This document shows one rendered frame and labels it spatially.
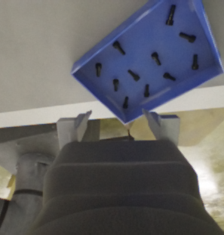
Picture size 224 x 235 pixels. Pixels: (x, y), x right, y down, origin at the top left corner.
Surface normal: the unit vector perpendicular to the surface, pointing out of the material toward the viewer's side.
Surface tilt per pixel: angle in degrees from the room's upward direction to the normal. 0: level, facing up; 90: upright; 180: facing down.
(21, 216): 105
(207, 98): 0
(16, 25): 0
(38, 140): 0
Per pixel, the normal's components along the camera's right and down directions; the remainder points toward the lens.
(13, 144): 0.00, 0.70
